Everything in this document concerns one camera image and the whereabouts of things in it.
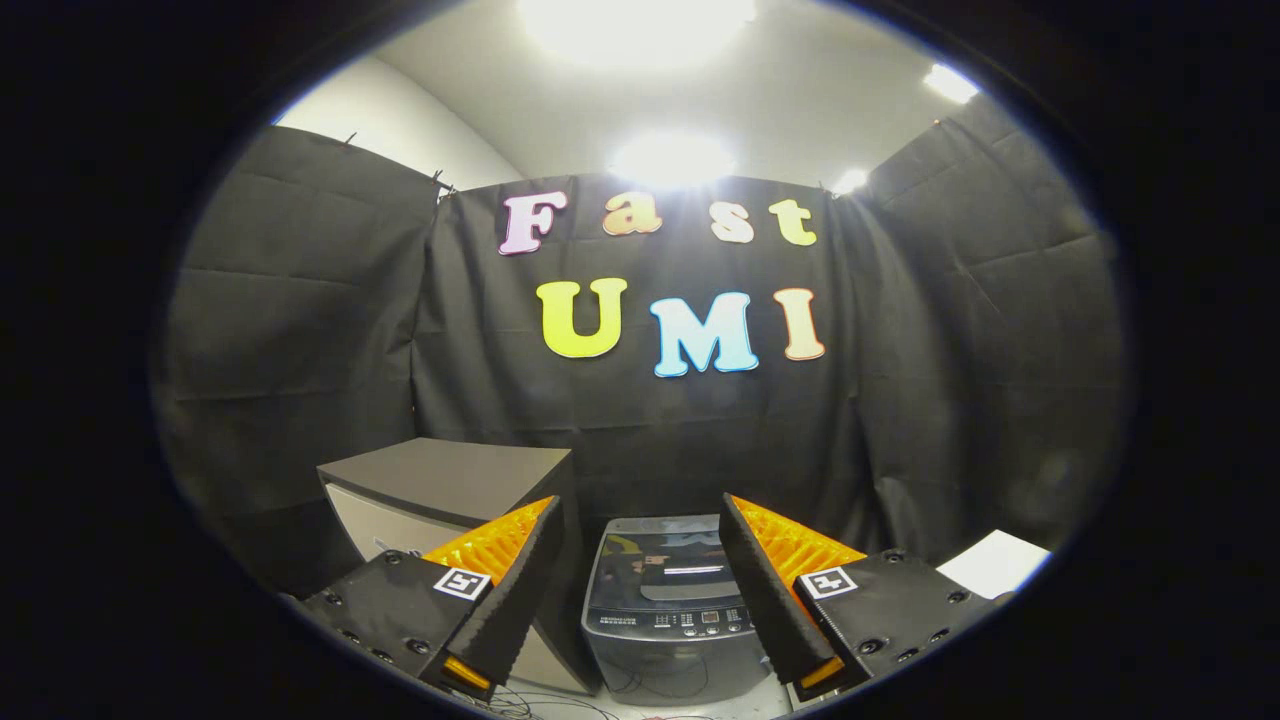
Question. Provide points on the grey cabinet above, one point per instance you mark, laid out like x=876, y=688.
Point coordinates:
x=450, y=475

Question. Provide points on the large ceiling light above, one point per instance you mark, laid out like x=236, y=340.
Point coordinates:
x=635, y=25

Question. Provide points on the ceiling light panel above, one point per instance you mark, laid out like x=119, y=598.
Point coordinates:
x=950, y=83
x=850, y=181
x=670, y=158

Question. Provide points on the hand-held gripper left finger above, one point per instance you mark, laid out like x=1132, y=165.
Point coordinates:
x=520, y=590

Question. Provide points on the white board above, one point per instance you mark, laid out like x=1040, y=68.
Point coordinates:
x=995, y=562

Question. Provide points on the grey washing machine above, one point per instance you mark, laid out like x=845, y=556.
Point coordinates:
x=670, y=665

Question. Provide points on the black backdrop cloth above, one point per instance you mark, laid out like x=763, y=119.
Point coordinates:
x=320, y=350

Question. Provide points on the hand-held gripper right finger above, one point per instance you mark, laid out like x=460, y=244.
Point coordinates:
x=760, y=590

